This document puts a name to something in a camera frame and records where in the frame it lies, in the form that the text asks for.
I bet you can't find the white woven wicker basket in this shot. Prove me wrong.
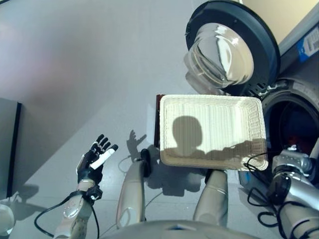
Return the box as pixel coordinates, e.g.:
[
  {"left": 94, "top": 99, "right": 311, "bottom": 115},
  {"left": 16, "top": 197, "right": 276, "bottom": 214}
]
[{"left": 159, "top": 94, "right": 269, "bottom": 171}]

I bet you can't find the white rounded device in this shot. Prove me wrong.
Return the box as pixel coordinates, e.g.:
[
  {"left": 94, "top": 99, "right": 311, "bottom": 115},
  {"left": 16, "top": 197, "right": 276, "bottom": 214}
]
[{"left": 0, "top": 199, "right": 15, "bottom": 236}]

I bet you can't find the silver robot torso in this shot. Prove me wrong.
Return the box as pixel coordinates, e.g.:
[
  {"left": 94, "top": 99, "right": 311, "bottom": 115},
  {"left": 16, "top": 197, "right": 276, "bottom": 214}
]
[{"left": 99, "top": 220, "right": 270, "bottom": 239}]

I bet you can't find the silver robot leg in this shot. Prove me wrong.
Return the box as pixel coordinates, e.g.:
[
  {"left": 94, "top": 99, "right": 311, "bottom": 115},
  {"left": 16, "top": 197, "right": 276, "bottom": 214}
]
[
  {"left": 116, "top": 148, "right": 152, "bottom": 229},
  {"left": 193, "top": 169, "right": 229, "bottom": 227}
]

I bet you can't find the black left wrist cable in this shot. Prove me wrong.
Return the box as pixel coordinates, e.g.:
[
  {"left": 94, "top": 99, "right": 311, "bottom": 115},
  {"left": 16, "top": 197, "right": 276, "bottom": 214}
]
[{"left": 34, "top": 190, "right": 100, "bottom": 239}]

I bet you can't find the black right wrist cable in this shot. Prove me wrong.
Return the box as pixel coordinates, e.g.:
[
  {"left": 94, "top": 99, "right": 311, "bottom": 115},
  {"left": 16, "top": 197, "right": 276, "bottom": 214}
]
[{"left": 243, "top": 153, "right": 290, "bottom": 227}]

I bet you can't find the small blue white sticker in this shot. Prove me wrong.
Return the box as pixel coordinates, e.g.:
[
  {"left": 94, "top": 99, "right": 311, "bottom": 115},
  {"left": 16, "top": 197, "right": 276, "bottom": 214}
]
[{"left": 296, "top": 24, "right": 319, "bottom": 63}]

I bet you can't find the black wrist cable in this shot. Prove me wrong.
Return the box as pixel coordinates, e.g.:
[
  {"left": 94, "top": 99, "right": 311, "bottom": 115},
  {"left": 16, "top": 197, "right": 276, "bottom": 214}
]
[
  {"left": 34, "top": 190, "right": 100, "bottom": 239},
  {"left": 243, "top": 153, "right": 290, "bottom": 227}
]

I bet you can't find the thin white floor cable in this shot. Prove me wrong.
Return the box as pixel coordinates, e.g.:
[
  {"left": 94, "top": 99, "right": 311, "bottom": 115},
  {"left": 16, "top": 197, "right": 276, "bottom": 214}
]
[{"left": 118, "top": 155, "right": 133, "bottom": 175}]

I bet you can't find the dark brown wooden stool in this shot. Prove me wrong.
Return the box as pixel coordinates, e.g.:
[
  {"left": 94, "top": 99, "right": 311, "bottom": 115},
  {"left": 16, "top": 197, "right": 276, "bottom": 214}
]
[{"left": 154, "top": 94, "right": 165, "bottom": 150}]

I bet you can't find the grey front-load washing machine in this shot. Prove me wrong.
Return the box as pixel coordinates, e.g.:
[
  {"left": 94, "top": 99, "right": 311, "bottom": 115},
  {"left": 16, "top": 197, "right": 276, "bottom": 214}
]
[{"left": 239, "top": 32, "right": 319, "bottom": 190}]

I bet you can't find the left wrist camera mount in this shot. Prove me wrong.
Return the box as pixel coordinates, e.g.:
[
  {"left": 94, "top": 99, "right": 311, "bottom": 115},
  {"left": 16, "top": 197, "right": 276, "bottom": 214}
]
[{"left": 87, "top": 186, "right": 103, "bottom": 201}]

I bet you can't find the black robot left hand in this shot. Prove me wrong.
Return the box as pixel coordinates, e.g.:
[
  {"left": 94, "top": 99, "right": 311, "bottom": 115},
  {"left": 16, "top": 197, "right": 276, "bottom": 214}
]
[{"left": 76, "top": 134, "right": 119, "bottom": 186}]

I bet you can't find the flat panel with dark edge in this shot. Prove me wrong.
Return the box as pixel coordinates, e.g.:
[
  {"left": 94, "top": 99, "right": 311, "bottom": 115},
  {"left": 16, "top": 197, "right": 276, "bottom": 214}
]
[{"left": 0, "top": 97, "right": 22, "bottom": 199}]

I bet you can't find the silver robot left leg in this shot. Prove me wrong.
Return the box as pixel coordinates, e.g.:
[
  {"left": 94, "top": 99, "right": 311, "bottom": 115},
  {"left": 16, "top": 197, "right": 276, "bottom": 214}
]
[{"left": 116, "top": 148, "right": 152, "bottom": 229}]

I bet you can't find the white sink cabinet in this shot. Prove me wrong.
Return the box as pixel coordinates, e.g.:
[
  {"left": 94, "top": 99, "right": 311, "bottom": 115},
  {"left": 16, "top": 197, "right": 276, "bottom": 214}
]
[{"left": 241, "top": 0, "right": 319, "bottom": 45}]

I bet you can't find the silver robot right leg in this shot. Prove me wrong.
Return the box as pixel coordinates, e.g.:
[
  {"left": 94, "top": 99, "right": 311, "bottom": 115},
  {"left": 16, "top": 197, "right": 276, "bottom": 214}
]
[{"left": 193, "top": 169, "right": 229, "bottom": 227}]

